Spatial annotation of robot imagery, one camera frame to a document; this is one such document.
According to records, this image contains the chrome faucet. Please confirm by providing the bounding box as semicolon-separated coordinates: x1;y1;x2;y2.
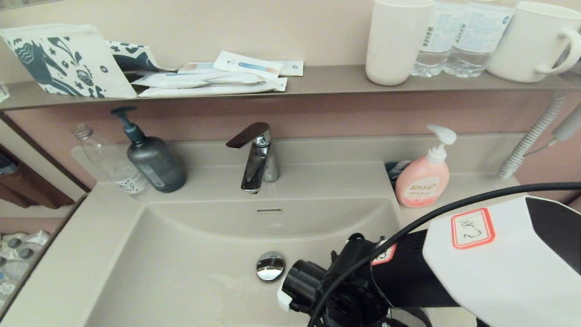
226;122;280;195

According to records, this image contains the beige sink basin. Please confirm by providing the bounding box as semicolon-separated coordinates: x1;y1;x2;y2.
84;196;440;327

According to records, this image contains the chrome drain stopper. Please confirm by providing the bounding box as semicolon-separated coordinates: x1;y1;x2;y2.
256;252;286;283

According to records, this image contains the dark packet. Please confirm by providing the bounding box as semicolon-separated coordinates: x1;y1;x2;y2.
385;159;414;189

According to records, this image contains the pink soap pump bottle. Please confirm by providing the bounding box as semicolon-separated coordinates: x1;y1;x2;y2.
395;124;458;208

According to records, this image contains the dark grey pump bottle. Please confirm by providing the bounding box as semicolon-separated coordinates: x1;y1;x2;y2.
110;106;187;193

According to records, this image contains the long white sachet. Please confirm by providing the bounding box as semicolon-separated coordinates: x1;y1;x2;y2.
130;70;265;88
137;77;288;98

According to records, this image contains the small white sachet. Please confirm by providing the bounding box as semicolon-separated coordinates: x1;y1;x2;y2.
272;60;304;76

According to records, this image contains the empty clear plastic bottle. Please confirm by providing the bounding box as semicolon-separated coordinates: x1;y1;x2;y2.
70;124;153;199

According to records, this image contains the white toothbrush packet blue print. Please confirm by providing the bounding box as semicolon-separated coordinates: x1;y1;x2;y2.
212;50;282;80

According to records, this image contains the pale pink sachet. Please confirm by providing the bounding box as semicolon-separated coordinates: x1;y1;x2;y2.
177;62;218;74

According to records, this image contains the white tumbler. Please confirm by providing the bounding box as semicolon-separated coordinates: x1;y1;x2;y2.
364;0;434;86

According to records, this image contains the clear labelled water bottle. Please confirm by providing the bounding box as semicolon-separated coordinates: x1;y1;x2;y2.
444;0;518;78
411;0;468;78

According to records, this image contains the shrink-wrapped water bottle pack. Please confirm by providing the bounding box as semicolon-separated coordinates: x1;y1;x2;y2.
0;229;53;302

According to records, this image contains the small white patterned pouch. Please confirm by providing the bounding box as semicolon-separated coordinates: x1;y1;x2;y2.
104;40;176;73

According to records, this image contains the white hair dryer handset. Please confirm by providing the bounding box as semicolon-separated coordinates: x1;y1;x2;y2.
522;104;581;157

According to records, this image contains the white ribbed mug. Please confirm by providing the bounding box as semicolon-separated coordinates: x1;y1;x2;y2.
487;0;581;83

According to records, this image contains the large white patterned pouch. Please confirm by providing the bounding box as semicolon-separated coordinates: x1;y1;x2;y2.
0;24;138;99

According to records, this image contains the brown wall shelf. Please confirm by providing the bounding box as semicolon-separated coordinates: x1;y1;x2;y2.
0;64;581;112

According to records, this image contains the white coiled cord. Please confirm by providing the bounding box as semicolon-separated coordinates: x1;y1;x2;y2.
497;93;568;179

